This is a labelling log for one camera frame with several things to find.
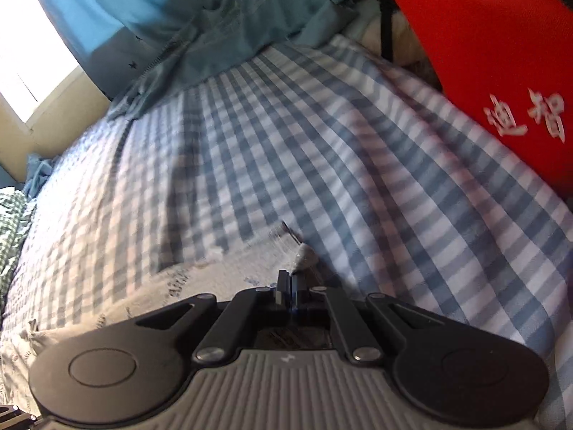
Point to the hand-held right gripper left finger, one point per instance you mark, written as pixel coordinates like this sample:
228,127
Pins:
281,292

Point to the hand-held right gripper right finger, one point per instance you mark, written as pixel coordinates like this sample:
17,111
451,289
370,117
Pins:
301,294

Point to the grey printed pants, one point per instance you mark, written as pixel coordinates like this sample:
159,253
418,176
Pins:
156,293

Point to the blue checked bed sheet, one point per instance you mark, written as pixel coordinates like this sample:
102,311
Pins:
313,143

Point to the green checked quilt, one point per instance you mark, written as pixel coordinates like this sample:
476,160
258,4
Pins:
11,228

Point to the small teal cloth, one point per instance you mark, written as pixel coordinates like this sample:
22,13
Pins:
38,172

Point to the large teal blanket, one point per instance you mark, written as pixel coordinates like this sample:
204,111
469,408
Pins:
224,31

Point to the red banner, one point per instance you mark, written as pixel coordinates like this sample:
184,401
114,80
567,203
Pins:
483,40

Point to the window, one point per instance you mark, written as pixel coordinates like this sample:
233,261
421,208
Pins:
31,40

